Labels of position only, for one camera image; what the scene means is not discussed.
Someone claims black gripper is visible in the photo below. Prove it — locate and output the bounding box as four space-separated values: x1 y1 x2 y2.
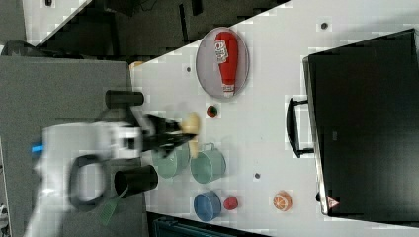
138 114 196 155

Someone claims peeled yellow toy banana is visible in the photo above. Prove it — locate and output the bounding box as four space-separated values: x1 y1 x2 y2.
181 112 201 158

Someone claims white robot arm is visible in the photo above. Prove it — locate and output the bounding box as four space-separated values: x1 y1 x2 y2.
24 113 201 237

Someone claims black toaster oven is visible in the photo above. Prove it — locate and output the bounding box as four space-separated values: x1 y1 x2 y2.
303 29 419 227

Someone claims large mint green bowl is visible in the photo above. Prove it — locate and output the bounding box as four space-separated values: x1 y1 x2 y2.
152 144 190 179

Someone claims small red green toy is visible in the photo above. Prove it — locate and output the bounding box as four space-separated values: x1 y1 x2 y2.
207 106 218 118

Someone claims mint green mug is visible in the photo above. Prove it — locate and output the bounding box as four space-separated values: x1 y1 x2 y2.
190 143 226 184

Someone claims black utensil holder cup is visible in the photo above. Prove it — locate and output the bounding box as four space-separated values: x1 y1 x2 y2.
114 165 158 198

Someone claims grey oval plate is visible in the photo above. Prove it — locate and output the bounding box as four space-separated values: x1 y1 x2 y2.
196 27 249 101

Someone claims blue cup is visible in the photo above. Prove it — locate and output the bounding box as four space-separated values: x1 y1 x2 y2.
194 191 221 222

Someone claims small red cup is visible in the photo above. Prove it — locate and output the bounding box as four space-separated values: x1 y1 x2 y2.
223 197 238 210

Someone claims green slotted spatula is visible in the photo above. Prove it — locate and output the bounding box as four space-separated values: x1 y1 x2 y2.
100 188 128 226

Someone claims red ketchup bottle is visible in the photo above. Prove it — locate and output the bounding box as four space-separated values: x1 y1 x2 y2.
214 32 238 98

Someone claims orange slice toy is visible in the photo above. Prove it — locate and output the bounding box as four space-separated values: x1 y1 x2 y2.
273 191 293 211

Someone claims black oven door handle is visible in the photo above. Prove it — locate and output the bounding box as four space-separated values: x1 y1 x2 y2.
286 98 314 158

